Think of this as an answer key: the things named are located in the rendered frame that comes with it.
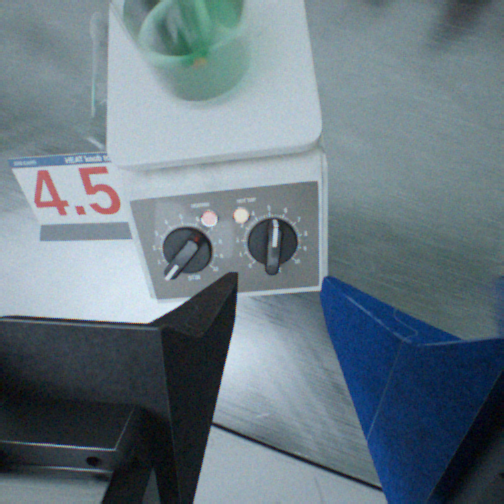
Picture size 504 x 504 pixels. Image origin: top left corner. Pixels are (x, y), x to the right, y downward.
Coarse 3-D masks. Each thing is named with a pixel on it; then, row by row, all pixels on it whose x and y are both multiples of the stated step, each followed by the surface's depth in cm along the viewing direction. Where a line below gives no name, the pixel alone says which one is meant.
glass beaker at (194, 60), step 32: (128, 0) 9; (160, 0) 8; (192, 0) 9; (224, 0) 9; (128, 32) 10; (160, 32) 10; (192, 32) 10; (224, 32) 10; (160, 64) 11; (192, 64) 11; (224, 64) 12; (192, 96) 13; (224, 96) 14
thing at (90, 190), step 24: (24, 168) 20; (48, 168) 20; (72, 168) 20; (96, 168) 20; (48, 192) 21; (72, 192) 21; (96, 192) 21; (48, 216) 22; (72, 216) 22; (96, 216) 22
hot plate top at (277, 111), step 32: (256, 0) 15; (288, 0) 15; (256, 32) 15; (288, 32) 14; (128, 64) 15; (256, 64) 14; (288, 64) 14; (128, 96) 15; (160, 96) 14; (256, 96) 14; (288, 96) 14; (128, 128) 14; (160, 128) 14; (192, 128) 14; (224, 128) 14; (256, 128) 14; (288, 128) 14; (320, 128) 14; (128, 160) 14; (160, 160) 14; (192, 160) 14; (224, 160) 14
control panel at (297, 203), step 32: (224, 192) 16; (256, 192) 16; (288, 192) 16; (160, 224) 17; (192, 224) 17; (224, 224) 17; (160, 256) 17; (224, 256) 17; (160, 288) 18; (192, 288) 18; (256, 288) 18; (288, 288) 18
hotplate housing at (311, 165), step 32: (256, 160) 15; (288, 160) 15; (320, 160) 15; (128, 192) 16; (160, 192) 16; (192, 192) 16; (320, 192) 16; (320, 224) 16; (320, 256) 17; (320, 288) 19
